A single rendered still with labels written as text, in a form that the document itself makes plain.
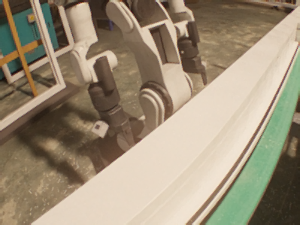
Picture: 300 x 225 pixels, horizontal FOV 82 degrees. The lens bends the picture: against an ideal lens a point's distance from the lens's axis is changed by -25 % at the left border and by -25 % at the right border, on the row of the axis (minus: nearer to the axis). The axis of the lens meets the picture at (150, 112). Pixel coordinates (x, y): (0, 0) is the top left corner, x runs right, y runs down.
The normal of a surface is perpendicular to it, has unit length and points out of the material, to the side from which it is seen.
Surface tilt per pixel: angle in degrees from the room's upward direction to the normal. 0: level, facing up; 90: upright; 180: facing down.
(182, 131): 0
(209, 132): 0
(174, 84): 66
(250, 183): 0
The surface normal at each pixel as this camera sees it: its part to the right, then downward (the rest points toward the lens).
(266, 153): -0.11, -0.79
